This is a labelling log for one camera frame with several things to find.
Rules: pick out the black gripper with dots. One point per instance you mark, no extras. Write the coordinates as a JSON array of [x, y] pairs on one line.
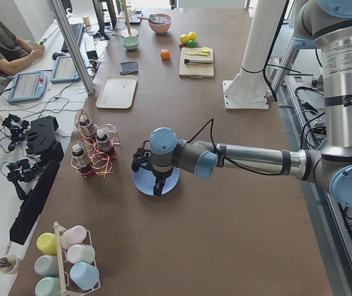
[[162, 174]]

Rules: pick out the blue round plate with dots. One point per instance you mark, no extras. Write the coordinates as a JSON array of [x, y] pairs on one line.
[[144, 181]]

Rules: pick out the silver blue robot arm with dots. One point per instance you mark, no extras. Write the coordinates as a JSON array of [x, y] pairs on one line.
[[328, 25]]

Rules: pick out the front tea bottle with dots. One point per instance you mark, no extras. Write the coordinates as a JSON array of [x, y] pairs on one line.
[[81, 161]]

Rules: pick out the cream rabbit tray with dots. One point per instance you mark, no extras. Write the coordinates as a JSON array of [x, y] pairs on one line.
[[117, 92]]

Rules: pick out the pink cup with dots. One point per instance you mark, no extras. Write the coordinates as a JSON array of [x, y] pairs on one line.
[[72, 236]]

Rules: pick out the white cup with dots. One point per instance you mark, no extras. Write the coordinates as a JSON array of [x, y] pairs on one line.
[[81, 252]]

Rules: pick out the white cup rack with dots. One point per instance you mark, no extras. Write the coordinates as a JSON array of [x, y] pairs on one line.
[[67, 286]]

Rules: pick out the wooden cutting board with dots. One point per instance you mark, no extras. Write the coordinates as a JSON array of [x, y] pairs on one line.
[[196, 71]]

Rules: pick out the grey folded cloth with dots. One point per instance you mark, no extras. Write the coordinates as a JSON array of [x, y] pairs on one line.
[[128, 67]]

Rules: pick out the blue cup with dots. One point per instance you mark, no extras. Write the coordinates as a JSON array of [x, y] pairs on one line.
[[84, 275]]

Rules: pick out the steel muddler black tip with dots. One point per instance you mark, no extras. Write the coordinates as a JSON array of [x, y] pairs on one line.
[[197, 62]]

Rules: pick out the orange mandarin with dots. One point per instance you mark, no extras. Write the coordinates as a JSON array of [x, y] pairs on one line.
[[165, 54]]

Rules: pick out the yellow cup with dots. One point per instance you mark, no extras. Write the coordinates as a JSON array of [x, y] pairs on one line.
[[46, 243]]

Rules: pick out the lower lemon slice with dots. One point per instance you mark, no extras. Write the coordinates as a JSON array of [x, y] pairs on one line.
[[194, 50]]

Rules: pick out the lemon slice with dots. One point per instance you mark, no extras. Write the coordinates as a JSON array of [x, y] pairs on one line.
[[205, 49], [194, 50]]

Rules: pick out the yellow plastic knife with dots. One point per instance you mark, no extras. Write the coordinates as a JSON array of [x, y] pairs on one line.
[[201, 54]]

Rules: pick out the upper lemon slice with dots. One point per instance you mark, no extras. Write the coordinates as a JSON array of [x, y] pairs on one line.
[[205, 49]]

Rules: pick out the grey cup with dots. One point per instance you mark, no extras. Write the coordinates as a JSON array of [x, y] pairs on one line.
[[47, 266]]

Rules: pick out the green lime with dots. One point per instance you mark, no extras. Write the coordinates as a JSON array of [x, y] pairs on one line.
[[191, 43]]

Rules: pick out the green bowl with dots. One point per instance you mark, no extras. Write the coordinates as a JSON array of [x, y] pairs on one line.
[[130, 43]]

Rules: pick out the whole lemon near strawberry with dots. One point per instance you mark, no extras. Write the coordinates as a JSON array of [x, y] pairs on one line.
[[184, 39]]

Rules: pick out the right teach pendant tablet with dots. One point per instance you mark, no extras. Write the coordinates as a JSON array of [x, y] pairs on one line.
[[64, 71]]

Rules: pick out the teach pendant tablet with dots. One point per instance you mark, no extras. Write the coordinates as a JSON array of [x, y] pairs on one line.
[[28, 87], [64, 71]]

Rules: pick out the whole lemon outer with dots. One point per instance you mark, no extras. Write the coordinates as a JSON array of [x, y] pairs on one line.
[[192, 35]]

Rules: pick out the wooden stand round base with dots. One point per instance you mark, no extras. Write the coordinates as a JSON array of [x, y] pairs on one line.
[[129, 31]]

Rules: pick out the pink mixing bowl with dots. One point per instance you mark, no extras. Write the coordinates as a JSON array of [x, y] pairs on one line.
[[161, 29]]

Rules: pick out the mint green cup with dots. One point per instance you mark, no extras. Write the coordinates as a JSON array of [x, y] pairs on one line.
[[48, 286]]

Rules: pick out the left teach pendant tablet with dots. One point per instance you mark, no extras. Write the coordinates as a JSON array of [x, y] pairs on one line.
[[28, 87]]

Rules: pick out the steel scoop in bowl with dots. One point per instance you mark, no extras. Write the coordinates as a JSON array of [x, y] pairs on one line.
[[155, 19]]

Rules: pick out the black computer mouse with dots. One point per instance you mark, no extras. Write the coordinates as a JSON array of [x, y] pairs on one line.
[[58, 54]]

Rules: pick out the paper cup with tools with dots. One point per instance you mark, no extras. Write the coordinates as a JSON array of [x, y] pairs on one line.
[[9, 264]]

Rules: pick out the copper wire bottle rack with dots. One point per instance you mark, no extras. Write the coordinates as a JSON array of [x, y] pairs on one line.
[[100, 161]]

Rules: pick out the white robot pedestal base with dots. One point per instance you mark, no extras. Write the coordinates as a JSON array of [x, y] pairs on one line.
[[248, 89]]

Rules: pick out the aluminium frame post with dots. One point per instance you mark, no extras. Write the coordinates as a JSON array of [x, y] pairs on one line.
[[74, 50]]

